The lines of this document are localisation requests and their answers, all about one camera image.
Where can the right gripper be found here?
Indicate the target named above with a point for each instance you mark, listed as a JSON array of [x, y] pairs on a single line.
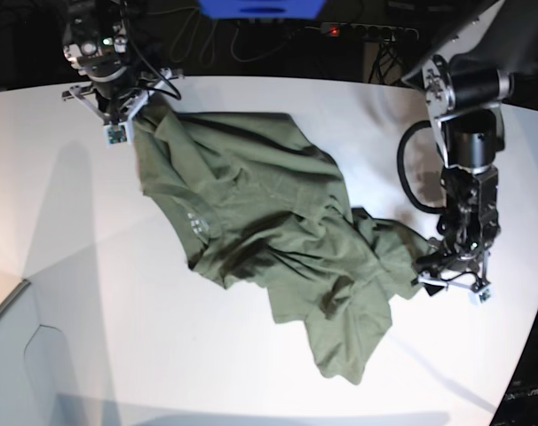
[[119, 85]]

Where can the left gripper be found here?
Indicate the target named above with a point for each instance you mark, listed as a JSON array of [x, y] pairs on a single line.
[[469, 225]]

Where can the green t-shirt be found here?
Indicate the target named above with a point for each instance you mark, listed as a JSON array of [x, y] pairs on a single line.
[[252, 199]]

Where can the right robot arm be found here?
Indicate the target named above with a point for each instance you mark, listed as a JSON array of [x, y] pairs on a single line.
[[94, 20]]

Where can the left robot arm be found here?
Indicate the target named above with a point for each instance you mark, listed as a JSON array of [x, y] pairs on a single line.
[[465, 79]]

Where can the blue box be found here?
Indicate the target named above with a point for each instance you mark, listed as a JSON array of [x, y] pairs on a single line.
[[261, 9]]

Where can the black device at table edge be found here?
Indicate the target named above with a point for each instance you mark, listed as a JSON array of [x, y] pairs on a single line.
[[519, 405]]

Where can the black power strip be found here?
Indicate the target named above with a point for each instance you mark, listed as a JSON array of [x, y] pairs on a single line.
[[369, 33]]

